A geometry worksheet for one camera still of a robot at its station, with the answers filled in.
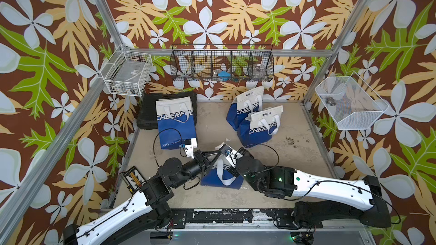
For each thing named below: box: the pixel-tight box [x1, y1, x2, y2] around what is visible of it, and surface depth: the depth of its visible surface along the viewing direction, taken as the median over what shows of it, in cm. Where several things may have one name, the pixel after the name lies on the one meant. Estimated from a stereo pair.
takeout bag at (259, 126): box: [236, 105, 284, 148], surface depth 86 cm
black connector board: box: [122, 165, 146, 195], surface depth 88 cm
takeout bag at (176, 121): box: [155, 96, 197, 150], surface depth 92 cm
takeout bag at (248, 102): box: [225, 86, 264, 132], surface depth 95 cm
